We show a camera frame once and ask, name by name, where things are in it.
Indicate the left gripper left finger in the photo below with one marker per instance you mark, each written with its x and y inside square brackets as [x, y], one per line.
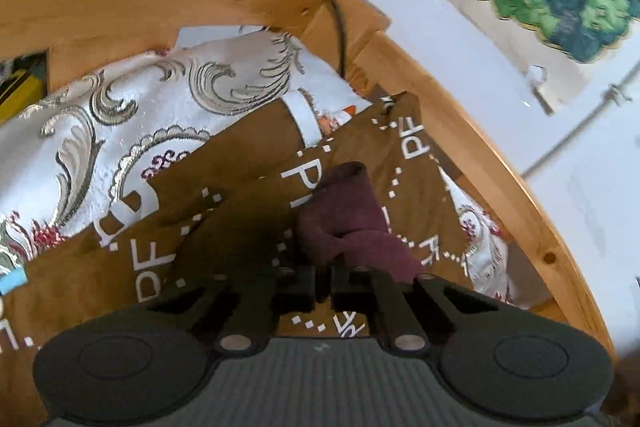
[238, 314]

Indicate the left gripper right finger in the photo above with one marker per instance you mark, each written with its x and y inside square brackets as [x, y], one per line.
[406, 317]

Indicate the maroon long-sleeve shirt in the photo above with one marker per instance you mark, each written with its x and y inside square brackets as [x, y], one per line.
[344, 219]

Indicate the brown PF patterned blanket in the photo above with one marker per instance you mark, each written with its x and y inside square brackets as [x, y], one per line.
[230, 207]

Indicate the white floral bed sheet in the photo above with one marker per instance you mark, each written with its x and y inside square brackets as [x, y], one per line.
[90, 150]

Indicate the wooden bed frame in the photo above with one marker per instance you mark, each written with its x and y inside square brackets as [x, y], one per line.
[350, 35]

